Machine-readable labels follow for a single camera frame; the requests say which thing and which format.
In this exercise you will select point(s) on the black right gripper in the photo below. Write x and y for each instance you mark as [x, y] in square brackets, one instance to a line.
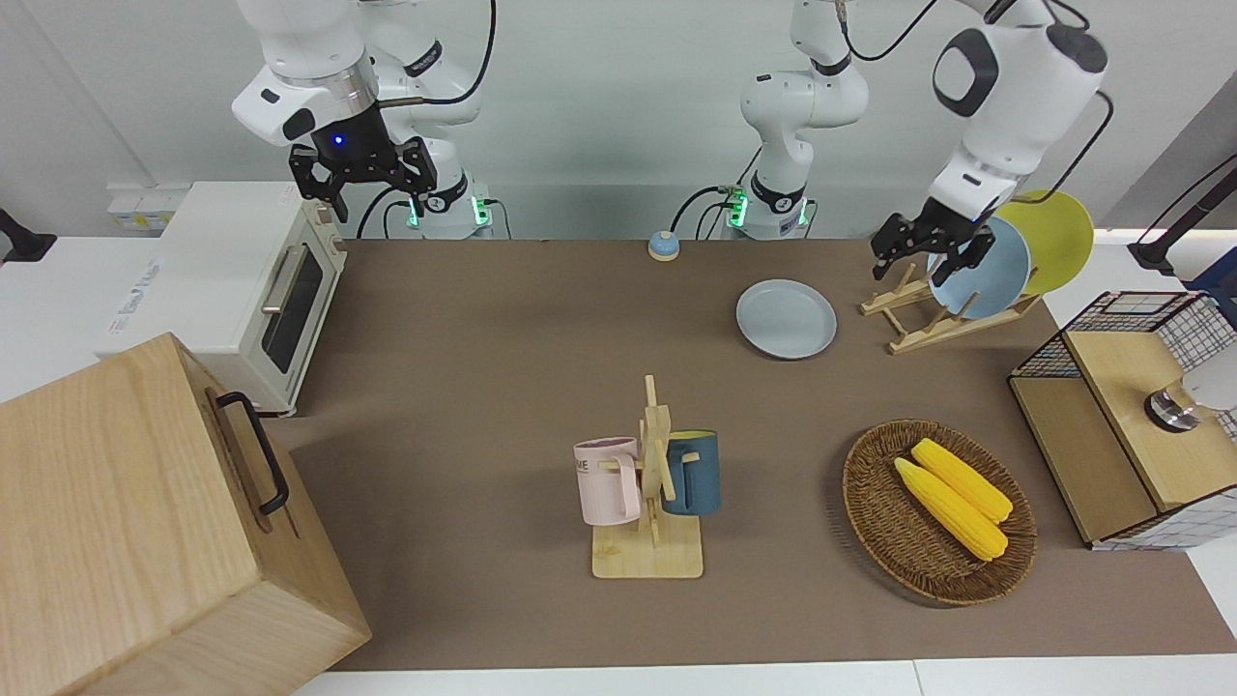
[353, 145]

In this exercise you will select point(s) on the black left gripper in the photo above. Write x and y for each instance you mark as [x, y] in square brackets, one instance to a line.
[942, 227]

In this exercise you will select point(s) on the gray plate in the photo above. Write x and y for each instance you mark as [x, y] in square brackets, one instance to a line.
[785, 319]

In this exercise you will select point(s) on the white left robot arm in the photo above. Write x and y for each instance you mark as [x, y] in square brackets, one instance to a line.
[802, 106]

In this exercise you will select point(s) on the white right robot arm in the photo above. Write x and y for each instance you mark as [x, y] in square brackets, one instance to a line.
[309, 58]

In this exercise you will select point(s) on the blue plate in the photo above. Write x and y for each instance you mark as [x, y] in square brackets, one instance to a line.
[1005, 271]

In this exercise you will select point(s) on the wooden plate rack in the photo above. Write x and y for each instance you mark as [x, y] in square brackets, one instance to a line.
[952, 332]

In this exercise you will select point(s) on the yellow plate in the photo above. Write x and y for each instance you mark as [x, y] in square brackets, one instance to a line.
[1058, 237]

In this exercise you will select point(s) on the white toaster oven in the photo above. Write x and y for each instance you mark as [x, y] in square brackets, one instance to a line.
[222, 251]

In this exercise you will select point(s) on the brown table mat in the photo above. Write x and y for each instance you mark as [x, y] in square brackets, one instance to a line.
[483, 338]

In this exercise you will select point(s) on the yellow corn cob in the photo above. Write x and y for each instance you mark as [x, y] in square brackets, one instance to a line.
[952, 512]
[962, 478]

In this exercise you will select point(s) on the blue call bell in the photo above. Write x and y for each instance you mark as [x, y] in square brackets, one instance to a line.
[663, 247]

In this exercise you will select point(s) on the blue object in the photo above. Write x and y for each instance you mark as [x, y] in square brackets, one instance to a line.
[1222, 290]

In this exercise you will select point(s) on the brown wicker basket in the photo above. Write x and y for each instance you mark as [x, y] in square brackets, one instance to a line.
[899, 541]

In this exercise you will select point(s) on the white object with metal base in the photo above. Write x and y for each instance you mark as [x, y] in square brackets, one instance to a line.
[1208, 382]

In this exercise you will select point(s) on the dark blue mug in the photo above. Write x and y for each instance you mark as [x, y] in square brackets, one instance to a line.
[701, 474]

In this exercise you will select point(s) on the pink mug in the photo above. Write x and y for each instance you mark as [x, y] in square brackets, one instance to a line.
[604, 483]

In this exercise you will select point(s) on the wooden mug tree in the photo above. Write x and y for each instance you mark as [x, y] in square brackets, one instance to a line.
[647, 556]

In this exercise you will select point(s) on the light wooden box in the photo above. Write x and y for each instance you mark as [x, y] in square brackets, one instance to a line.
[116, 522]

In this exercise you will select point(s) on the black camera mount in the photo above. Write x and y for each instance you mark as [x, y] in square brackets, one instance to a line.
[1155, 253]
[19, 242]

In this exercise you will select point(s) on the white wall socket panel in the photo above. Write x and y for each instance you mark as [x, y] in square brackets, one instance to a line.
[135, 208]

